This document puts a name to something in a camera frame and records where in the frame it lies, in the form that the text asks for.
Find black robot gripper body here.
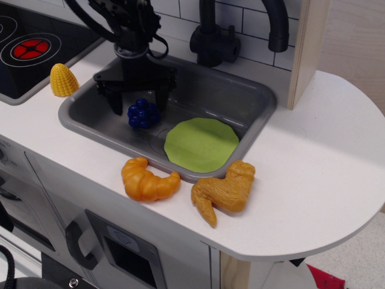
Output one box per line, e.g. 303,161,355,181
93,45,176,93

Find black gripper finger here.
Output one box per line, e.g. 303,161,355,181
155,87,169,112
105,90,123,116

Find blue toy blueberries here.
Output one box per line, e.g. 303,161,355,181
127,98,161,129

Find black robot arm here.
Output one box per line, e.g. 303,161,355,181
67,1,176,115

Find grey toy sink basin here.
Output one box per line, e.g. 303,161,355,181
58,57,277,183

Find green toy plate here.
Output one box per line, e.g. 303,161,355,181
164,117,239,173

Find yellow toy corn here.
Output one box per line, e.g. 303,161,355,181
50,63,79,97

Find black toy faucet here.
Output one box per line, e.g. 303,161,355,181
189,1,289,67

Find orange toy croissant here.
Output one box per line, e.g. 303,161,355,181
121,157,180,202

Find black toy stovetop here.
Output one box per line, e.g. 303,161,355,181
1,2,103,105

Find toy fried chicken wing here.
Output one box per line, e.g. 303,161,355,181
191,160,256,228

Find wooden side panel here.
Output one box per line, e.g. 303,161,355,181
287,0,331,110

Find red cloth on floor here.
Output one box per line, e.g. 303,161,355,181
307,264,345,289

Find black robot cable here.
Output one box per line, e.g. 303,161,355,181
64,0,121,43

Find black oven door handle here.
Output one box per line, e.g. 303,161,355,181
65,221,97,270

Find black braided cable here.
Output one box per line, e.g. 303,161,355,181
0,244,16,289

